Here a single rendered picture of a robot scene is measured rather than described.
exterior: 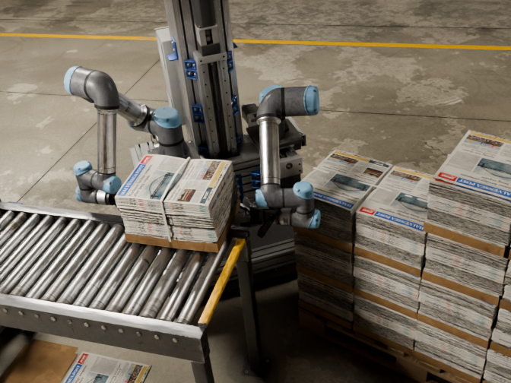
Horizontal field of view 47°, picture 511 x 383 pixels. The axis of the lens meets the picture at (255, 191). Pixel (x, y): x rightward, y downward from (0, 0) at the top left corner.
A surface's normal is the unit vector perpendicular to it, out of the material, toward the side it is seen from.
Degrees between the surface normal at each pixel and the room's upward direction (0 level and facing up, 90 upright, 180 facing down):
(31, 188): 0
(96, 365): 1
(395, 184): 1
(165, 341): 90
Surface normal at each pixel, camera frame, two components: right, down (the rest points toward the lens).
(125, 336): -0.28, 0.57
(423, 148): -0.08, -0.81
